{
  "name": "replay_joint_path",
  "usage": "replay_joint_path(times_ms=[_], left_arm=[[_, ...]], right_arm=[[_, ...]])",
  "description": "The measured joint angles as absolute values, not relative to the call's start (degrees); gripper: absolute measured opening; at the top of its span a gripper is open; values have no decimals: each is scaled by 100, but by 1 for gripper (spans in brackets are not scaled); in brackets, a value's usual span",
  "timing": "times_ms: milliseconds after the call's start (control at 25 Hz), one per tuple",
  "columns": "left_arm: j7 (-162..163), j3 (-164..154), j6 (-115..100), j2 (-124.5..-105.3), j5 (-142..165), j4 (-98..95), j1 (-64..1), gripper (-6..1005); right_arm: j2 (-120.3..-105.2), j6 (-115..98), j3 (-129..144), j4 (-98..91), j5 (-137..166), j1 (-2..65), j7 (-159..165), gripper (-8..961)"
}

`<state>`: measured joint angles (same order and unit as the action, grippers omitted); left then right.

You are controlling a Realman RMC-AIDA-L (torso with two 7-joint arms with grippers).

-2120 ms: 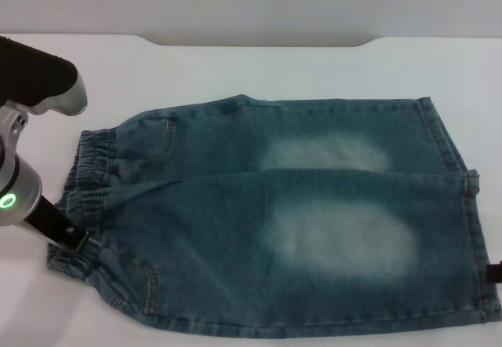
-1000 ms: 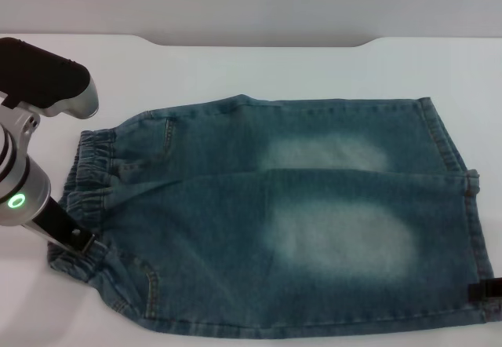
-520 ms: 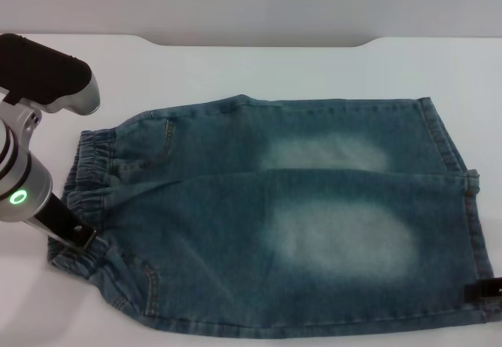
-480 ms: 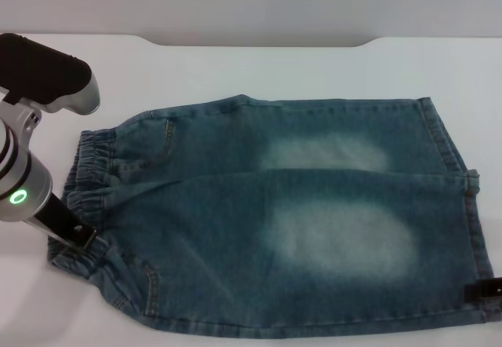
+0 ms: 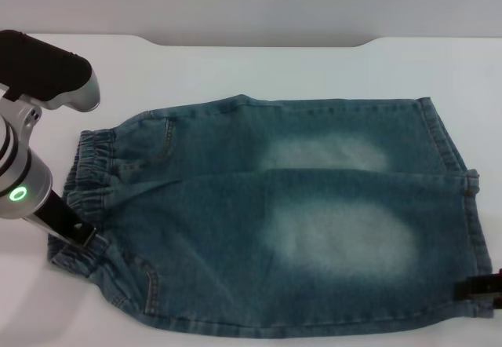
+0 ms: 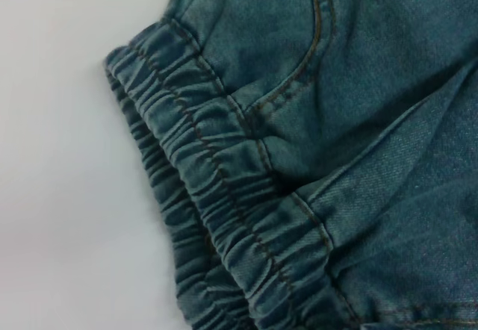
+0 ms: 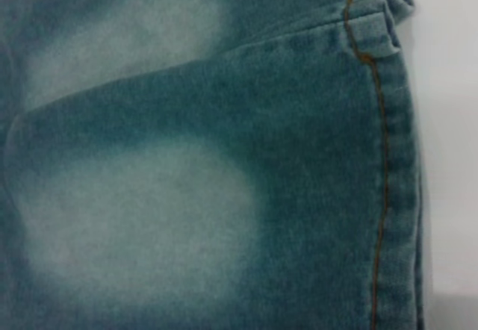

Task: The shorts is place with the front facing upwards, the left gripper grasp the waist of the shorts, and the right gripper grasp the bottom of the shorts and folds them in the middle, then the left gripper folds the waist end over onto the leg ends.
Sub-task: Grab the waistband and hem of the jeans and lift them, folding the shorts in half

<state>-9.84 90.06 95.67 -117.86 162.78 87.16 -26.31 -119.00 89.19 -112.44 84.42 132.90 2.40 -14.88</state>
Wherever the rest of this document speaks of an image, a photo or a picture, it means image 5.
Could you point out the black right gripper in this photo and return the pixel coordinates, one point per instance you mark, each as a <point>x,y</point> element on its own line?
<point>498,286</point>

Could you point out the blue denim shorts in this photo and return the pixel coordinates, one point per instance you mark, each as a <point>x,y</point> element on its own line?
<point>255,225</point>

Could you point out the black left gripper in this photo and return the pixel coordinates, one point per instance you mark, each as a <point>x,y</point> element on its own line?
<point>59,217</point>

